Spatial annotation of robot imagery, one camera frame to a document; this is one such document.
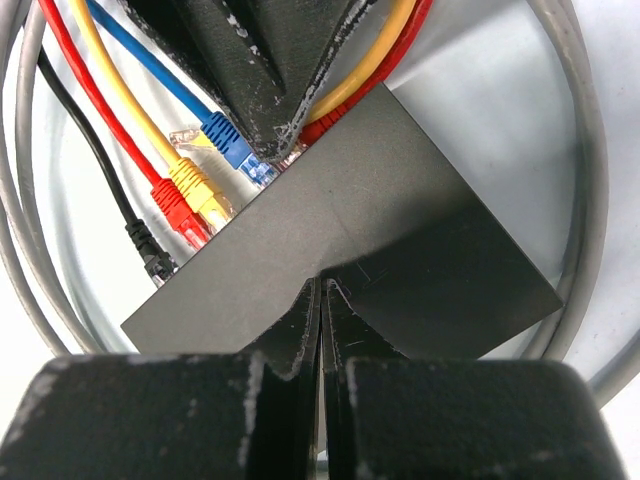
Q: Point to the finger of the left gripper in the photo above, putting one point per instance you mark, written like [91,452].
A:
[239,53]
[348,22]

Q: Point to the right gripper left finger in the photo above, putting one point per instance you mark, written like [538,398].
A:
[284,437]

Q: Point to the black network switch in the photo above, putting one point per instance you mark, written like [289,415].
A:
[375,209]

